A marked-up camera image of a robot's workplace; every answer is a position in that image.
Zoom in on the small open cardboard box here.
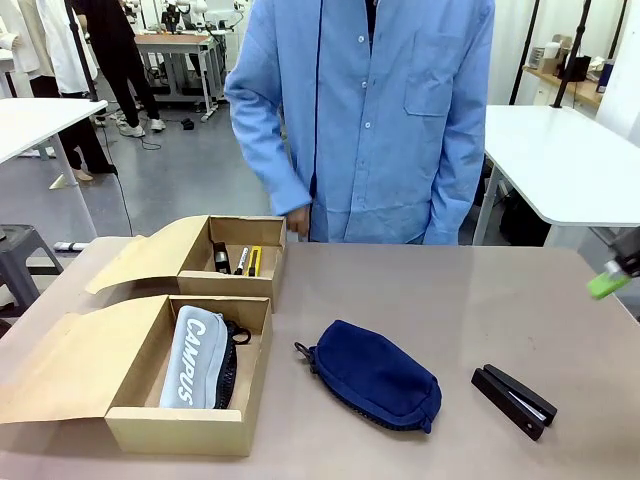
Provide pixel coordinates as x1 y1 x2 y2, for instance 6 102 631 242
84 214 289 314

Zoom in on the grey metal stool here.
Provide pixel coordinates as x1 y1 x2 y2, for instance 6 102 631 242
0 224 65 317

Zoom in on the person right forearm blue sleeve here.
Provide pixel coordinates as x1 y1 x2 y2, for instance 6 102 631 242
234 114 315 221

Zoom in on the large open cardboard box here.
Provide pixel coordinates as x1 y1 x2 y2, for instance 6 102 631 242
0 294 274 457

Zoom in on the black box on shelf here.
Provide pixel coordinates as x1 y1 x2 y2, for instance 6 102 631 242
559 54 592 83

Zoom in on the blue bottle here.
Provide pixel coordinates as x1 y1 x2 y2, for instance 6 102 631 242
596 59 615 94

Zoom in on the black stand pole with base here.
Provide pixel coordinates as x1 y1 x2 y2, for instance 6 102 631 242
551 0 592 110

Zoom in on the brown desk with white legs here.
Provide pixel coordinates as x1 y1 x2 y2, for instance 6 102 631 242
133 32 227 123

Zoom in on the person in blue shirt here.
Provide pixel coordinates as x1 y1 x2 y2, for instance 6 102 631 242
223 0 497 246

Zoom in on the white table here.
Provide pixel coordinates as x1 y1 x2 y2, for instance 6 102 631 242
471 104 640 247
0 97 109 242

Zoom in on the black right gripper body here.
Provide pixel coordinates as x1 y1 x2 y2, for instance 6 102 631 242
606 229 640 279

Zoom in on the small black silver device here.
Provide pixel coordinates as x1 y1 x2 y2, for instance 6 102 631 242
211 240 231 274

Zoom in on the navy blue pencil case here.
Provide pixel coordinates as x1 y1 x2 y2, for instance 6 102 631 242
294 319 444 435

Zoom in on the black tripod pole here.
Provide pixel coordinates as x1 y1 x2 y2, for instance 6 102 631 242
63 0 102 103

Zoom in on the thin black pole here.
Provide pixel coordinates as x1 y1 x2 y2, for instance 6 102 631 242
508 0 541 106

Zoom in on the person left forearm blue sleeve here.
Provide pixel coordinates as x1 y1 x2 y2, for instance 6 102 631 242
423 144 485 246

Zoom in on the black stapler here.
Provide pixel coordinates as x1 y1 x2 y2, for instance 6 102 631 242
470 363 559 442

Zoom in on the person in black clothes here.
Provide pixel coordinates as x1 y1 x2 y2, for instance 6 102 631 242
71 0 167 139

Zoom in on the person in white coat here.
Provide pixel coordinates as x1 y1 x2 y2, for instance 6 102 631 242
0 0 42 76
29 0 119 182

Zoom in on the grey campus pencil case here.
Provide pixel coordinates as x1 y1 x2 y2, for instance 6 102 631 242
158 304 252 410

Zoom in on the person right hand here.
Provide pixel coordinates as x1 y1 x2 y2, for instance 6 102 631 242
286 204 313 237

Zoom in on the black floor cable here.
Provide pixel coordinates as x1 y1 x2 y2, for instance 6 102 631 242
102 112 164 151

